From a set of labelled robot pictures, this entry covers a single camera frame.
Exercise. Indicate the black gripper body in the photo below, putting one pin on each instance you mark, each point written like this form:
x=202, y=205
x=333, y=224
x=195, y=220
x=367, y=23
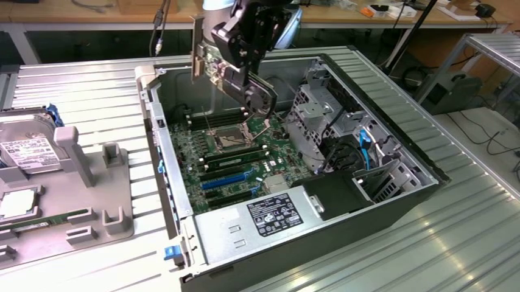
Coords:
x=263, y=21

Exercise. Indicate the green graphics card with fan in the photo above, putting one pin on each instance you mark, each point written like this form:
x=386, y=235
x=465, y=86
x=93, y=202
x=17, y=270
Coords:
x=259, y=94

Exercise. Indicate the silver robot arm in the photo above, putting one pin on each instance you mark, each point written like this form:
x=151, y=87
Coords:
x=212, y=27

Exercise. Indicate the black RAM slot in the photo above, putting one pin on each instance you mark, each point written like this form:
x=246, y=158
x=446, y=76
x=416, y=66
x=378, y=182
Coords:
x=232, y=154
x=216, y=120
x=216, y=116
x=219, y=123
x=232, y=151

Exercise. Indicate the thin metal locking lever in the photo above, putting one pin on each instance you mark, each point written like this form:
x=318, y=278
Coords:
x=207, y=121

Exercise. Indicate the metal socket cover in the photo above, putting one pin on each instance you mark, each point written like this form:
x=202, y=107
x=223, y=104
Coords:
x=258, y=127

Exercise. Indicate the silver metal disk bay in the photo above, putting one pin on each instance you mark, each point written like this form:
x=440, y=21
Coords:
x=313, y=109

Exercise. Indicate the orange and white box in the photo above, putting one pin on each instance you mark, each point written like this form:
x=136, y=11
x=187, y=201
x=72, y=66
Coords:
x=385, y=11

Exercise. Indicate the CPU socket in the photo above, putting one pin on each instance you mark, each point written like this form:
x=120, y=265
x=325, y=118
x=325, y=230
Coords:
x=227, y=138

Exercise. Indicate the black stand pole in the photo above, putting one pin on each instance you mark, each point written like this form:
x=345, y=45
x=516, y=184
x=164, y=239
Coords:
x=410, y=33

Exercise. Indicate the green RAM stick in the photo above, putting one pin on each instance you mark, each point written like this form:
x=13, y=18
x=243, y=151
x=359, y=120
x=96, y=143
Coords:
x=235, y=160
x=32, y=225

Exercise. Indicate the wooden desk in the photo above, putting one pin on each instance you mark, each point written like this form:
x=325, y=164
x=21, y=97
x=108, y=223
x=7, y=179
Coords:
x=80, y=16

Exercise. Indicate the green motherboard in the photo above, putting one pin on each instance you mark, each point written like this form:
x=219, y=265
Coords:
x=279, y=158

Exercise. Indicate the black long expansion slot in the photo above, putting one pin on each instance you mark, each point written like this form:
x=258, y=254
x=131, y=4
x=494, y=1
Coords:
x=231, y=202
x=227, y=193
x=223, y=176

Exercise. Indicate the blue expansion slot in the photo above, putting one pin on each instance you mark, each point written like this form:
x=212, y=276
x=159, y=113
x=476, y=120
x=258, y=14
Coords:
x=224, y=182

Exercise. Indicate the silver chipset heatsink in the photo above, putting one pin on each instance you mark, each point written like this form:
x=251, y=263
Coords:
x=275, y=184

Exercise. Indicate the white flat box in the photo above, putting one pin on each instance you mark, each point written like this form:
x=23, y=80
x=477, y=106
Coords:
x=457, y=13

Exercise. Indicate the blue disk carrier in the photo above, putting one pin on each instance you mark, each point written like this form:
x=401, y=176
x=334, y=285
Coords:
x=55, y=117

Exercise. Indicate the black floor device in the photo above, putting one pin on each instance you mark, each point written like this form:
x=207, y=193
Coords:
x=454, y=94

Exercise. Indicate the black power adapter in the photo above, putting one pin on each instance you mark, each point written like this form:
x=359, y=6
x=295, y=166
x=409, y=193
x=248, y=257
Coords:
x=485, y=9

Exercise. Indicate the black plastic shroud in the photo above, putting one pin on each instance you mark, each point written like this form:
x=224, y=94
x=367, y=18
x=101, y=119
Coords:
x=333, y=194

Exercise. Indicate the metal slat side table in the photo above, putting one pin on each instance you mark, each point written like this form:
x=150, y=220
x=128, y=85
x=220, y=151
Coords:
x=494, y=45

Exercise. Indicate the silver vented drive cage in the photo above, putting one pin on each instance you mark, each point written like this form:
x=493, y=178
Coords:
x=381, y=185

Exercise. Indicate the silver hard disk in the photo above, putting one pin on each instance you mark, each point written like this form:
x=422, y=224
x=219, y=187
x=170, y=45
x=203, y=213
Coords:
x=28, y=149

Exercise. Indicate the silver power supply unit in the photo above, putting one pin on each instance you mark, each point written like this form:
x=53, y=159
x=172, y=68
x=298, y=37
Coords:
x=227, y=231

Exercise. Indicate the grey printed parts rack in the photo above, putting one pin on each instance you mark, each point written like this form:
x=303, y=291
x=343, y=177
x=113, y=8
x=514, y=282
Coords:
x=60, y=188

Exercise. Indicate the black open PC case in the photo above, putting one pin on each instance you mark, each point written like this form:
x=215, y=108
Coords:
x=365, y=231

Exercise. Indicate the blue case latch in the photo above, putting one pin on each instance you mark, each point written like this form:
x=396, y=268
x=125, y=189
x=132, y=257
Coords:
x=171, y=253

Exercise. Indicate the silver CPU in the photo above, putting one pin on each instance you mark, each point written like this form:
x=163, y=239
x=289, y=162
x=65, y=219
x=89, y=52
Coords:
x=16, y=202

